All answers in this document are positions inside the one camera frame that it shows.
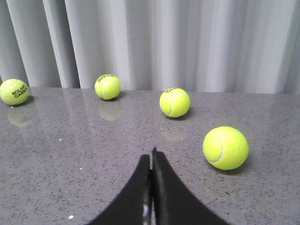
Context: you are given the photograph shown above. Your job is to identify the tennis ball Roland Garros print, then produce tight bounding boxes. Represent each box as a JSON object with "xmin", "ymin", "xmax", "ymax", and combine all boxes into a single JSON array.
[{"xmin": 0, "ymin": 79, "xmax": 30, "ymax": 105}]

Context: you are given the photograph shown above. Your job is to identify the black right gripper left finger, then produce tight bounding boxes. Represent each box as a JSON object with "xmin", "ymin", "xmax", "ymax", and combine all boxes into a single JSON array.
[{"xmin": 89, "ymin": 154, "xmax": 150, "ymax": 225}]

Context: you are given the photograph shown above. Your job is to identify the tennis ball far right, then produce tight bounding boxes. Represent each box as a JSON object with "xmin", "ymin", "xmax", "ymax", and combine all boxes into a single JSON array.
[{"xmin": 202, "ymin": 126, "xmax": 249, "ymax": 170}]

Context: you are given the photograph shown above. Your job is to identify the middle tennis ball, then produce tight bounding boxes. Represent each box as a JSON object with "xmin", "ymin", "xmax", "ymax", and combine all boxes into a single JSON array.
[{"xmin": 94, "ymin": 74, "xmax": 121, "ymax": 100}]

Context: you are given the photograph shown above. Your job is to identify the grey pleated curtain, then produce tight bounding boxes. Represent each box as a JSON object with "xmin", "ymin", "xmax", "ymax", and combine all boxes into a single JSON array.
[{"xmin": 0, "ymin": 0, "xmax": 300, "ymax": 94}]

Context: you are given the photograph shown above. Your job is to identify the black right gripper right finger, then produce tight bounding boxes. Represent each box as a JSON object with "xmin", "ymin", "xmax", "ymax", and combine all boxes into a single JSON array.
[{"xmin": 152, "ymin": 148, "xmax": 228, "ymax": 225}]

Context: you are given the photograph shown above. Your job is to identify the tennis ball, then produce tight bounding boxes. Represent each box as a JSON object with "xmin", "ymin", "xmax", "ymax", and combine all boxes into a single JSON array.
[
  {"xmin": 202, "ymin": 126, "xmax": 249, "ymax": 170},
  {"xmin": 159, "ymin": 88, "xmax": 191, "ymax": 118},
  {"xmin": 94, "ymin": 74, "xmax": 121, "ymax": 100}
]

